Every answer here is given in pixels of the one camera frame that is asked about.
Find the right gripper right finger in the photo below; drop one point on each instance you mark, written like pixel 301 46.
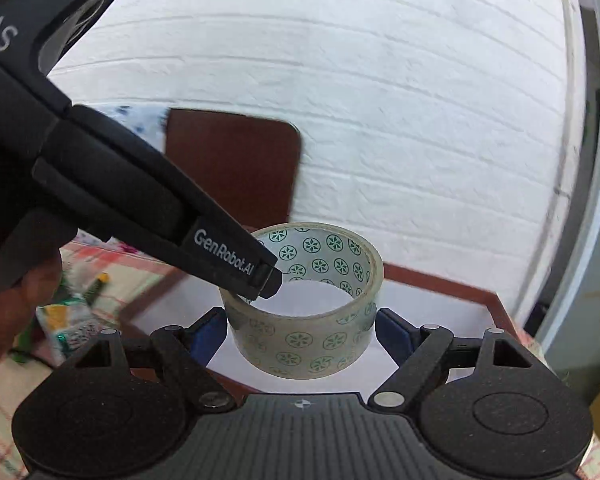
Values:
pixel 419 354

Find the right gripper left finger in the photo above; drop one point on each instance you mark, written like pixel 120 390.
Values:
pixel 185 353

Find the clear patterned packing tape roll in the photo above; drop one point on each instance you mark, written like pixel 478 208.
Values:
pixel 321 319

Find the green printed small box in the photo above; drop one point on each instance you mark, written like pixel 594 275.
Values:
pixel 67 324

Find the black yellow Flash Color marker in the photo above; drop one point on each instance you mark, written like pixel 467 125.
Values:
pixel 95 289

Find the person's left hand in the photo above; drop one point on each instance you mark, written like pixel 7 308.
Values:
pixel 18 304

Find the red brown cardboard box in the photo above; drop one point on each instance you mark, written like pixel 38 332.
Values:
pixel 420 298

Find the red plaid bed cloth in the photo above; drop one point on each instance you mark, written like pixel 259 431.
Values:
pixel 130 276

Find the floral plastic wrapped pillow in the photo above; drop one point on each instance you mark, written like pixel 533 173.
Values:
pixel 145 120

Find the dark brown wooden headboard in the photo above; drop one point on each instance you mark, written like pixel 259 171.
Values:
pixel 248 165

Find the grey door frame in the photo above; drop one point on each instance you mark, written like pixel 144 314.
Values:
pixel 565 319

